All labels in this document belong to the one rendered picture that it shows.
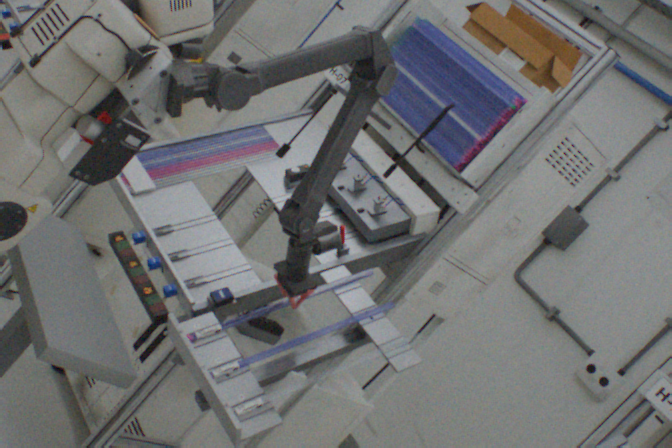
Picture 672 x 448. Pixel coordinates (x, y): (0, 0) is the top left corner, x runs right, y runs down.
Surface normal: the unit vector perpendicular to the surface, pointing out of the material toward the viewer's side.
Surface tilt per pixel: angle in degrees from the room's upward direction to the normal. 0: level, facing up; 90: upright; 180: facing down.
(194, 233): 43
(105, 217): 90
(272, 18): 90
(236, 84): 74
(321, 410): 90
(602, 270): 90
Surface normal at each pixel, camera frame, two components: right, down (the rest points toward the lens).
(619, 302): -0.57, -0.35
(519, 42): -0.36, -0.48
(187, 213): 0.10, -0.77
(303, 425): 0.49, 0.58
